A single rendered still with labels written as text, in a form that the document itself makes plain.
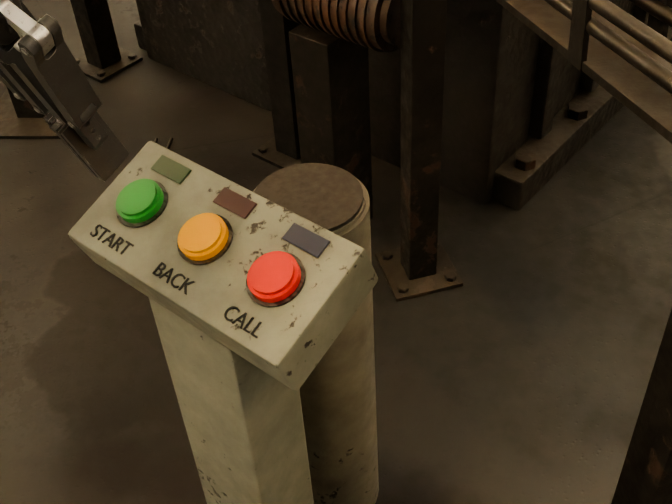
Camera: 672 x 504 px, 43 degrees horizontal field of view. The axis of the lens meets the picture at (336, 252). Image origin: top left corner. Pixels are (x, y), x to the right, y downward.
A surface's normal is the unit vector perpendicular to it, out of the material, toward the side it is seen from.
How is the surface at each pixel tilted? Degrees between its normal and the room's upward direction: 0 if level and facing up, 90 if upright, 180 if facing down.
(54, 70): 103
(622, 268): 0
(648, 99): 6
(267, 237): 20
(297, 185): 0
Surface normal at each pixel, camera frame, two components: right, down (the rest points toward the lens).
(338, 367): 0.33, 0.62
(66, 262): -0.05, -0.74
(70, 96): 0.81, 0.51
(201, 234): -0.26, -0.51
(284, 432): 0.77, 0.40
